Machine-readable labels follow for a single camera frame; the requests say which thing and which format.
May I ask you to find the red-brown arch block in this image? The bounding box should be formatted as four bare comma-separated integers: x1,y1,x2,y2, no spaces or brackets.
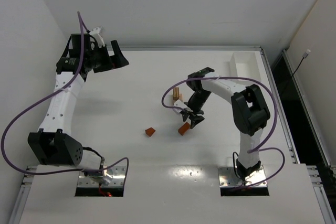
178,122,191,136

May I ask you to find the striped wood block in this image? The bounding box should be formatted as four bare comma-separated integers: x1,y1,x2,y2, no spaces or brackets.
173,87,180,101

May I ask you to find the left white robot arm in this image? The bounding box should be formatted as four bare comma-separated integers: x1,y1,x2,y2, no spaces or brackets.
28,32,129,172

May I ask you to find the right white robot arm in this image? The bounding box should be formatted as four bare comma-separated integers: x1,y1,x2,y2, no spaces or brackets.
180,67,270,180

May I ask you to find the red-brown wedge block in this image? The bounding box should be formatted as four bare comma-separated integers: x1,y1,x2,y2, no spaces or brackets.
145,127,156,137

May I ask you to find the white open box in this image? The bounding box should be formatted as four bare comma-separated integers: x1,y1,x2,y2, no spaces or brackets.
229,51,261,81

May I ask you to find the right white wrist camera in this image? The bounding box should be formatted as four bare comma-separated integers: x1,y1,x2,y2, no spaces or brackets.
173,100,187,113

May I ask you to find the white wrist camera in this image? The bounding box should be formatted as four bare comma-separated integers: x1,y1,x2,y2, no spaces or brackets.
173,100,187,113
89,26,106,48

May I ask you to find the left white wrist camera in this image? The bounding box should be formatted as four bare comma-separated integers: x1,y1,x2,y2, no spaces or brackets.
89,26,106,48

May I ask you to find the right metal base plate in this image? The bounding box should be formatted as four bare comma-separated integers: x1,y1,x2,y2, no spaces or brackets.
218,166,267,189

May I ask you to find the metal base plate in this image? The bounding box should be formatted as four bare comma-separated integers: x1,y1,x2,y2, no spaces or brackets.
77,166,126,188
218,166,267,189

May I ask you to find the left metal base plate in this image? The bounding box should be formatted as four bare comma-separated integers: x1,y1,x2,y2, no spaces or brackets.
77,166,126,188

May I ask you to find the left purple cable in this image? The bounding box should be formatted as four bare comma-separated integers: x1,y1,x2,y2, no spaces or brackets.
0,11,129,176

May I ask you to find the black cable with white plug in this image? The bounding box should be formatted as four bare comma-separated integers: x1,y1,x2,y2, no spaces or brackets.
290,49,311,77

